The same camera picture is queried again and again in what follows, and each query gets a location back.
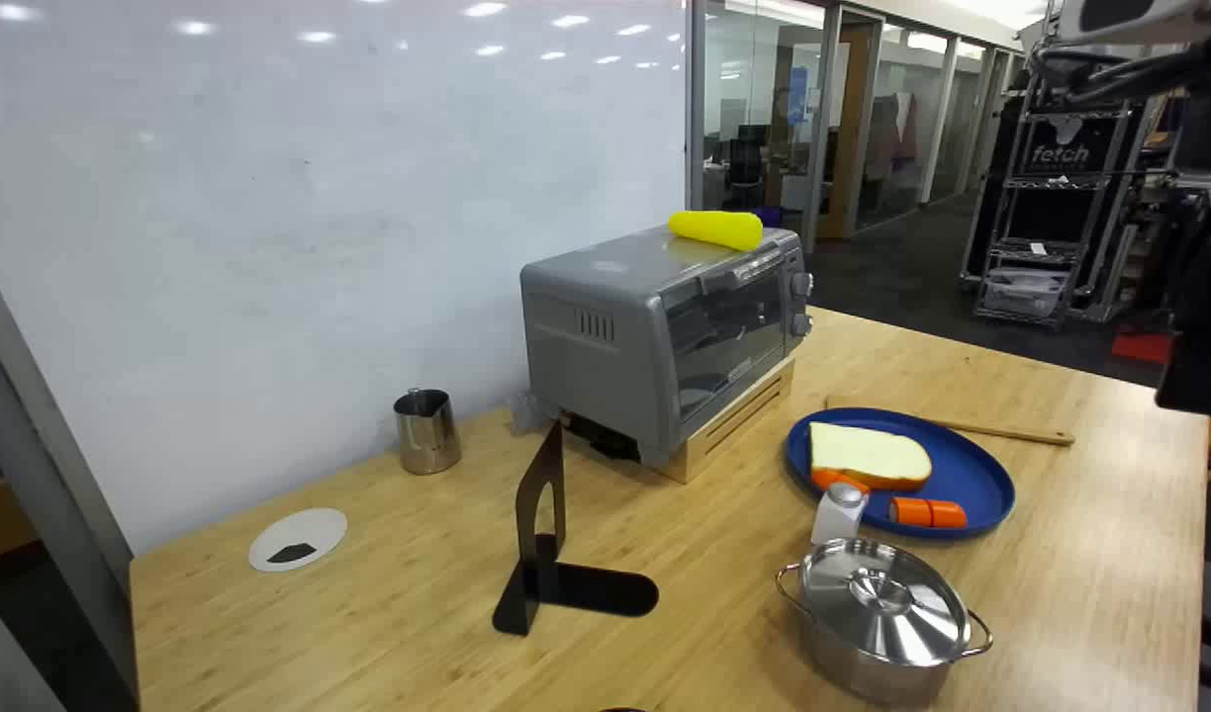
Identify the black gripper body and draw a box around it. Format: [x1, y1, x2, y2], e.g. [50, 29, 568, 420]
[1150, 192, 1211, 415]

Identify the orange carrot half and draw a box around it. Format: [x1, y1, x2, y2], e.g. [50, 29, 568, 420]
[891, 494, 973, 535]
[812, 467, 898, 498]

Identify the steel pot lid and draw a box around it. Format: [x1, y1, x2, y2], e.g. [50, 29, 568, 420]
[774, 535, 973, 672]

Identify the blue round plate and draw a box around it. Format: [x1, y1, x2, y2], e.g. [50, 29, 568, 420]
[780, 403, 1019, 540]

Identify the red floor pad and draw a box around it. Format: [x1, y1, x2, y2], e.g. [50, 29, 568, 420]
[1112, 327, 1180, 372]

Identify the wooden spatula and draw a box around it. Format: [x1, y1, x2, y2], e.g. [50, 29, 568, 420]
[817, 393, 1080, 452]

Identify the black equipment rack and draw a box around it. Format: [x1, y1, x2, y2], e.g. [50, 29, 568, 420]
[956, 92, 1162, 327]

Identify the white bread slice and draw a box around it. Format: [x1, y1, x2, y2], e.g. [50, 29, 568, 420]
[807, 420, 939, 488]

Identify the wooden slatted riser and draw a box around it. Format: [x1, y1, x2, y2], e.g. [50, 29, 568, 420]
[658, 358, 798, 488]

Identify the yellow plastic corn cob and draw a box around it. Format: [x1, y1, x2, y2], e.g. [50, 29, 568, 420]
[666, 204, 766, 252]

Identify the grey toaster oven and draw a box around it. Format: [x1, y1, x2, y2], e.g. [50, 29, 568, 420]
[519, 224, 817, 472]

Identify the black metal bookend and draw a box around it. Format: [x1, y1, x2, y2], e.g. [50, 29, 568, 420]
[486, 415, 662, 641]

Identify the metal cup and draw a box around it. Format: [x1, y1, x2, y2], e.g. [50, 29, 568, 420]
[391, 387, 465, 478]

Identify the steel pot with handles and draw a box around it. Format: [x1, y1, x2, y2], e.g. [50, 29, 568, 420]
[774, 546, 997, 707]

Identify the white cable grommet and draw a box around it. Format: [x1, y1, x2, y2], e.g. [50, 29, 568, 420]
[244, 505, 352, 576]

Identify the grey metal frame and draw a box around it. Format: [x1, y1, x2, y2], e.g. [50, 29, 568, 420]
[0, 241, 141, 712]

